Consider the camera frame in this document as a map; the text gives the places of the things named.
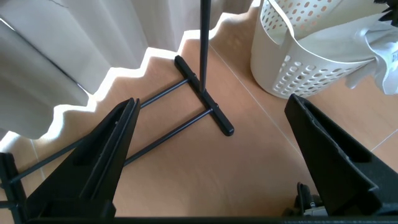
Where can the white laundry basket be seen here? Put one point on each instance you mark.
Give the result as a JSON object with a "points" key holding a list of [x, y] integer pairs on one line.
{"points": [[270, 62]]}

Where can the beige curtain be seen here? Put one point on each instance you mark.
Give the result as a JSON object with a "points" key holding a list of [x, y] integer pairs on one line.
{"points": [[77, 37]]}

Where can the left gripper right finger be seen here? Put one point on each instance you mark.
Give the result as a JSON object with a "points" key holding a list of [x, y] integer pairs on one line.
{"points": [[342, 180]]}

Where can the black clothes rack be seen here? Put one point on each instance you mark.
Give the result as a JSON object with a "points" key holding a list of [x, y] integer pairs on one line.
{"points": [[204, 37]]}

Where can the white garment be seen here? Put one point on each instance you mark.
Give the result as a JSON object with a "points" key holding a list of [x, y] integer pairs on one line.
{"points": [[342, 40]]}

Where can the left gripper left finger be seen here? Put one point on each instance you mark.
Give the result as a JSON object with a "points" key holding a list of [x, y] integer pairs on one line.
{"points": [[93, 174]]}

